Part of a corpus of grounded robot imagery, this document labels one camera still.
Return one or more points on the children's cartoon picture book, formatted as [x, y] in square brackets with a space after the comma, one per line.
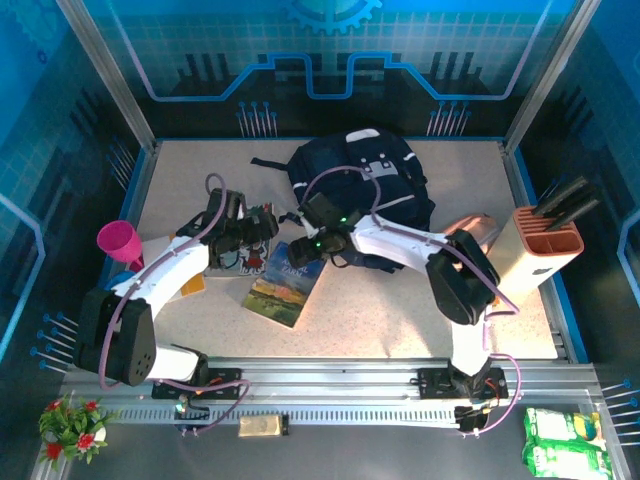
[252, 260]

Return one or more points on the pink plastic cup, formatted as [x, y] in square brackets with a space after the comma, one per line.
[117, 240]

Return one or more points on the small tan box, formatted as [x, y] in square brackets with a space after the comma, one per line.
[257, 426]

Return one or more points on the aluminium frame post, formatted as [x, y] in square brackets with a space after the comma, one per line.
[549, 75]
[110, 75]

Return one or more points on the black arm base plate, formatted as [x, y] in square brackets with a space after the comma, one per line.
[225, 385]
[432, 385]

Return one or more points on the Animal Farm paperback book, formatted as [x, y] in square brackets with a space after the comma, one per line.
[280, 295]

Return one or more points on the beige orange knife block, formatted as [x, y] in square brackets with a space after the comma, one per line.
[555, 245]

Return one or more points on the blue plastic cup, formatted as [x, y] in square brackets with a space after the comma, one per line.
[117, 282]

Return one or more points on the green white snack packet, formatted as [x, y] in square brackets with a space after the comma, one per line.
[560, 460]
[555, 425]

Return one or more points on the navy blue backpack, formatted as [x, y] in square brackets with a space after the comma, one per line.
[325, 155]

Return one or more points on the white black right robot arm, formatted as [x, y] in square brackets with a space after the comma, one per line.
[400, 245]

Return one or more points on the pink pencil case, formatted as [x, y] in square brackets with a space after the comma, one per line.
[475, 225]

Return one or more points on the artificial plant red flowers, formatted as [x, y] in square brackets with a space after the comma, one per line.
[75, 430]

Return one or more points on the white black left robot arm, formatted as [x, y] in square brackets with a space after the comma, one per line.
[170, 270]

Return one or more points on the aluminium mounting rail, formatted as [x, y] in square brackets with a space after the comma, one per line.
[325, 385]

